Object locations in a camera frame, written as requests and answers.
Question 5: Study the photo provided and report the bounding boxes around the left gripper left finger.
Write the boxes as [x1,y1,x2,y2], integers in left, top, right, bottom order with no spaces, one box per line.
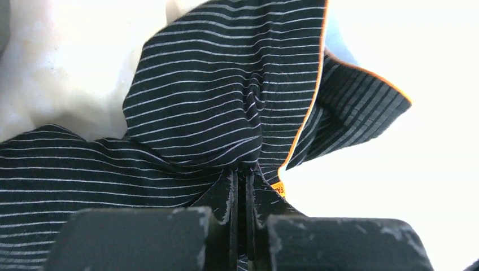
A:
[43,171,238,270]

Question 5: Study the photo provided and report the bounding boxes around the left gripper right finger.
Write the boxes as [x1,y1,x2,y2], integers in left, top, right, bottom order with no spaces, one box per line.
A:
[245,172,433,270]

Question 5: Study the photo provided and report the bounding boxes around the black underwear orange trim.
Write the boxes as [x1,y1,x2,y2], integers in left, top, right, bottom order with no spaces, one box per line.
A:
[1,1,411,270]

